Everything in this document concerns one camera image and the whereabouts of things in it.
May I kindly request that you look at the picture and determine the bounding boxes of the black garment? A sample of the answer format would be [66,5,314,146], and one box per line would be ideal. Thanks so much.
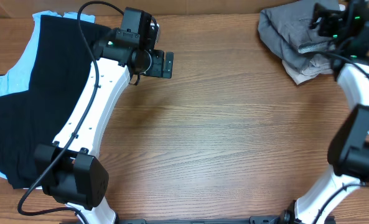
[0,16,110,189]

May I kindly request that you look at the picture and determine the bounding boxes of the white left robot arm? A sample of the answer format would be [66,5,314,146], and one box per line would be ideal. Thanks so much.
[34,58,130,223]

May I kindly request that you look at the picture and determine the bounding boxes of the light blue shirt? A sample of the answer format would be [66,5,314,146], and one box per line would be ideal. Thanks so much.
[0,11,95,190]

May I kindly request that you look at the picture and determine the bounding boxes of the grey shorts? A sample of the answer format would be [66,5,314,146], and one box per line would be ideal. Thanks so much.
[258,0,339,77]

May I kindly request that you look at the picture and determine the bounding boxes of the folded beige shorts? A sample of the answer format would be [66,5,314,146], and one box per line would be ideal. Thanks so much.
[281,4,347,86]

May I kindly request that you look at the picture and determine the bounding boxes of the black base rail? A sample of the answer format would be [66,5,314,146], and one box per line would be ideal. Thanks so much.
[59,212,297,224]

